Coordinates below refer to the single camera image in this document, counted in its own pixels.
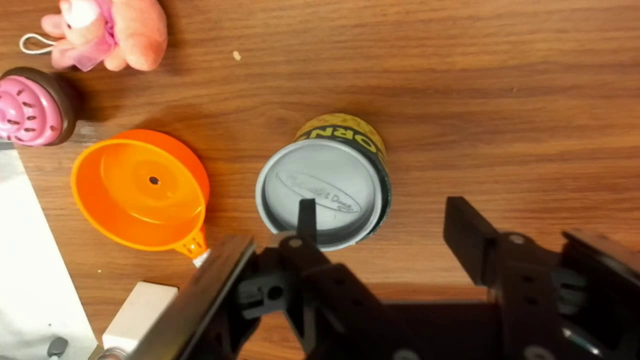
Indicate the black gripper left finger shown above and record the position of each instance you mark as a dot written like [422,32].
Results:
[213,301]

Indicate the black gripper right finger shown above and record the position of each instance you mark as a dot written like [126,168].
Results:
[566,301]

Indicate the grey round plastic lid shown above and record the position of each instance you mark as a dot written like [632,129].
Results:
[321,180]

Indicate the pink plush toy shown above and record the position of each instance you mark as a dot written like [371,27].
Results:
[133,40]

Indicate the wooden table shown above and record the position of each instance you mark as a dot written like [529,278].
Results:
[467,100]

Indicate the pink frosted toy donut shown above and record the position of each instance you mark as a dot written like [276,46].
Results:
[31,111]

